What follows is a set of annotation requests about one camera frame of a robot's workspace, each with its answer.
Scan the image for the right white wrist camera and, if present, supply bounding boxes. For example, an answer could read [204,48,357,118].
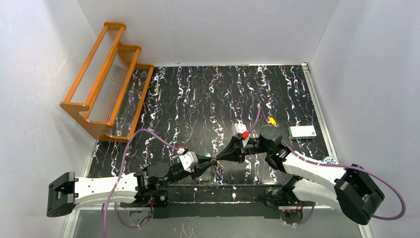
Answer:
[231,123,250,147]

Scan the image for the purple cable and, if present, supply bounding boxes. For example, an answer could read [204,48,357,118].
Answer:
[248,106,407,227]
[101,128,184,238]

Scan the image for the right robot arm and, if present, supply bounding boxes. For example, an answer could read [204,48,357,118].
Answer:
[215,125,385,225]

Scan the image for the white box red label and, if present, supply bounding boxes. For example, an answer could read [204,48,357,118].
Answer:
[288,125,317,139]

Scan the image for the orange wooden rack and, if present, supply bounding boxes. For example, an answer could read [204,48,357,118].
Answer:
[60,21,155,143]

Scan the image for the blue white tape roll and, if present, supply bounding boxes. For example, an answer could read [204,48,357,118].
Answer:
[322,156,339,165]

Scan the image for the aluminium frame rail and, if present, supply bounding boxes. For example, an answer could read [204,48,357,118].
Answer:
[62,64,373,238]

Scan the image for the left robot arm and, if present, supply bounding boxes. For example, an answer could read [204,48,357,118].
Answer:
[46,152,217,218]

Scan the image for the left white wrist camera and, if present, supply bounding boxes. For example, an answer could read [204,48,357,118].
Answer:
[177,147,198,173]

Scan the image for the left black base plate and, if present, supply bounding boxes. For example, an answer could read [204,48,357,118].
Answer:
[119,189,169,208]

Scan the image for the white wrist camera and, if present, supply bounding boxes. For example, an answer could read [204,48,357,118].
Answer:
[231,123,250,147]
[177,147,198,173]

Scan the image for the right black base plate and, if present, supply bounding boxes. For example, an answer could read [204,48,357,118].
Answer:
[261,188,312,206]

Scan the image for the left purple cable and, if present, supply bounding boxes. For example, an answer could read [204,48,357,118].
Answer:
[101,128,184,238]

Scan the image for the yellow key tag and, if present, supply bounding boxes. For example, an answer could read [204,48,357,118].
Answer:
[267,117,277,126]

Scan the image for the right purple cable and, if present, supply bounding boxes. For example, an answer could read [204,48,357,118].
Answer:
[248,106,407,227]

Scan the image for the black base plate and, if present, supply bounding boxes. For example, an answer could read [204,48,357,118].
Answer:
[261,188,312,206]
[119,189,169,208]

